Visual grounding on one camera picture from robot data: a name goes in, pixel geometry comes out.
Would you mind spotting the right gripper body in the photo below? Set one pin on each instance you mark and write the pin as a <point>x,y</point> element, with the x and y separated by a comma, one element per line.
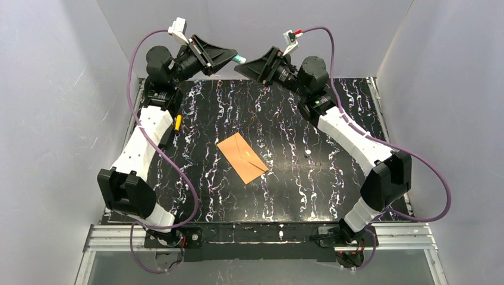
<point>271,65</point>

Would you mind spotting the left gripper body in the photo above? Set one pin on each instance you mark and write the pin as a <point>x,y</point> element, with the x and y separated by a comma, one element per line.
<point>202,54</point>

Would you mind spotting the green white glue stick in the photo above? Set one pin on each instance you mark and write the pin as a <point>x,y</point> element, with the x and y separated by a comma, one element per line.
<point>239,59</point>

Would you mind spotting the orange brown envelope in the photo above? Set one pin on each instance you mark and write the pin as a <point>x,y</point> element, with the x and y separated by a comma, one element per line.
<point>244,160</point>

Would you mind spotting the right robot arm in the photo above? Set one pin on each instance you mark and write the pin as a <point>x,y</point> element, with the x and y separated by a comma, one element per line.
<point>388,172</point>

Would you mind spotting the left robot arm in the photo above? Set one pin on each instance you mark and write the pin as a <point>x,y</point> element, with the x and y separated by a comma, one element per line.
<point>124,185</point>

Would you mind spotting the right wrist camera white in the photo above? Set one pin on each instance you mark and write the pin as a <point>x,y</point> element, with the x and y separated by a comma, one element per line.
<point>291,39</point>

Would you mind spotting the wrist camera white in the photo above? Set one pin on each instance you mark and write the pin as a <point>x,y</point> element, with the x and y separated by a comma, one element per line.
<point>291,39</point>
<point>177,31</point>

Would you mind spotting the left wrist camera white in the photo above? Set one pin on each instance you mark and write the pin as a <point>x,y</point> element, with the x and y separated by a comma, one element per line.
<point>177,31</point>

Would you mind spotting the aluminium rail frame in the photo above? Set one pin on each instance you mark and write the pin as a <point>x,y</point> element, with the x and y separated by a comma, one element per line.
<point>255,253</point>

